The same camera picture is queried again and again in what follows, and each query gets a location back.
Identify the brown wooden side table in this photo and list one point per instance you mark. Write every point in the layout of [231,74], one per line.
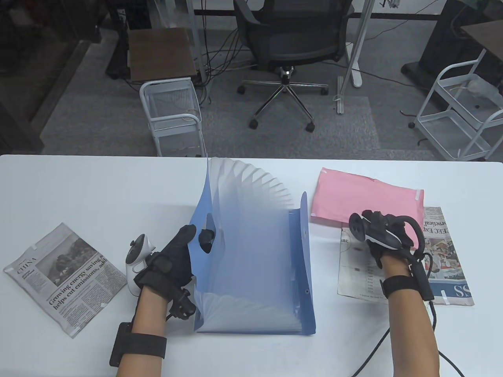
[161,53]

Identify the black-and-white newspaper material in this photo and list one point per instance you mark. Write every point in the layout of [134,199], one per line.
[67,279]

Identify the black office chair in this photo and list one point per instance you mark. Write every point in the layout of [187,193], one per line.
[290,39]

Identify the black desk base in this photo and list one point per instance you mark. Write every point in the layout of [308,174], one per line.
[440,47]

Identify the pink paper material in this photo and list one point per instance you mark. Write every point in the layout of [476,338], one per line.
[346,196]

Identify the left black-and-white hand controller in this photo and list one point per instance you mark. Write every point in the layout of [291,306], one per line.
[135,267]

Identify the clear plastic bag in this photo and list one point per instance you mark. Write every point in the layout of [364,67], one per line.
[481,86]

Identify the dark wooden desk top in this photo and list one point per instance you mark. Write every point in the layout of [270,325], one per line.
[487,35]

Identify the white desk leg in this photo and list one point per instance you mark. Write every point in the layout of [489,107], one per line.
[195,31]
[359,39]

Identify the white printed sheet material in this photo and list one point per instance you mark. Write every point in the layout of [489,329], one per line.
[357,275]

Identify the person's right forearm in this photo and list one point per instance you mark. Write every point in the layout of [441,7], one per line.
[408,326]

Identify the person's right hand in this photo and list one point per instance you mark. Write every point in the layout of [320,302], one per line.
[375,249]

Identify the person's left hand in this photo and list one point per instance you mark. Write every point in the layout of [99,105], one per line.
[173,263]

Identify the right black-and-white hand controller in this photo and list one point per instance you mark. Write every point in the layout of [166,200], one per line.
[383,235]

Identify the black rolling stand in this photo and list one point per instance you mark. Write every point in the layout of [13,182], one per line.
[118,47]

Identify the colour newspaper material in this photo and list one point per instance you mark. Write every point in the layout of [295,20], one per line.
[452,255]

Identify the black-and-white hand controller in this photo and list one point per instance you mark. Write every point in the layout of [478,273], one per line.
[383,235]
[135,267]

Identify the person's left forearm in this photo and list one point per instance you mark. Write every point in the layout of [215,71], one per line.
[151,310]

